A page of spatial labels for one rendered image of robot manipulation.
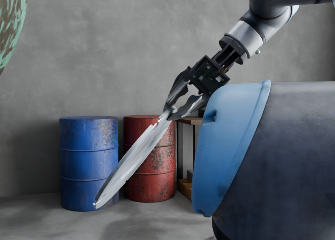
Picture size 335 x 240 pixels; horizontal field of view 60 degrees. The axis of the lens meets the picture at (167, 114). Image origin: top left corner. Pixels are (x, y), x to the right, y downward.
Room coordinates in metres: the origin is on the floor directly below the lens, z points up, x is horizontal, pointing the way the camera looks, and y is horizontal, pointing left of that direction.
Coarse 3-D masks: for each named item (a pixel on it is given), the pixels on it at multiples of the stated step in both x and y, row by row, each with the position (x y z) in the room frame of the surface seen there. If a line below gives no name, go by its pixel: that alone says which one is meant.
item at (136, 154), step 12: (168, 108) 0.62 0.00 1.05; (144, 132) 0.55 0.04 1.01; (156, 132) 0.64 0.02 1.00; (144, 144) 0.60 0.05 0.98; (132, 156) 0.57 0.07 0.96; (144, 156) 0.75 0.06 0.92; (120, 168) 0.54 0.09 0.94; (132, 168) 0.71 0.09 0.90; (108, 180) 0.53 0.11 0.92; (120, 180) 0.65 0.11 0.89; (108, 192) 0.61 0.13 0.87; (96, 204) 0.58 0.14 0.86
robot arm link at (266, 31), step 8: (288, 8) 0.59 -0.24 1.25; (296, 8) 0.61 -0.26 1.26; (248, 16) 0.60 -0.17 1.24; (280, 16) 0.57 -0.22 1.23; (288, 16) 0.61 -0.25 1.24; (256, 24) 0.59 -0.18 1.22; (264, 24) 0.59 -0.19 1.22; (272, 24) 0.59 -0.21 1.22; (280, 24) 0.60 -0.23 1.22; (264, 32) 0.59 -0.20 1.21; (272, 32) 0.60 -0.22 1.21; (264, 40) 0.61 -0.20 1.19
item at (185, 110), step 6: (192, 96) 0.64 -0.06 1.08; (198, 96) 0.63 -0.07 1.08; (186, 102) 0.65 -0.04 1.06; (192, 102) 0.63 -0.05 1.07; (198, 102) 0.64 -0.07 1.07; (180, 108) 0.64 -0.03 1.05; (186, 108) 0.63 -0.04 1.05; (192, 108) 0.64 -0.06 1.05; (174, 114) 0.64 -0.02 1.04; (180, 114) 0.62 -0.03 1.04; (186, 114) 0.64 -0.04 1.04; (168, 120) 0.64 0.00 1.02
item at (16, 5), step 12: (0, 0) 0.44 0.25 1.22; (12, 0) 0.50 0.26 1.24; (24, 0) 0.58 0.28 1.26; (0, 12) 0.45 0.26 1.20; (12, 12) 0.51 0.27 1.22; (24, 12) 0.59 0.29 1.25; (0, 24) 0.47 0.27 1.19; (12, 24) 0.53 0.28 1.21; (0, 36) 0.49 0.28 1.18; (12, 36) 0.55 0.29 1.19; (0, 48) 0.51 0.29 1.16; (12, 48) 0.58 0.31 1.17; (0, 60) 0.54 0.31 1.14; (0, 72) 0.58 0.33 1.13
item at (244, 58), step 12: (228, 48) 0.60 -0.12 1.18; (240, 48) 0.58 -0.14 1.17; (204, 60) 0.60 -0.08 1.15; (216, 60) 0.60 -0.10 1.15; (228, 60) 0.60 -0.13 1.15; (240, 60) 0.61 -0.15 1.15; (192, 72) 0.63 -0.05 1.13; (204, 72) 0.58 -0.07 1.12; (216, 72) 0.58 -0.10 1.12; (204, 84) 0.57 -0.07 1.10; (216, 84) 0.58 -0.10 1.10
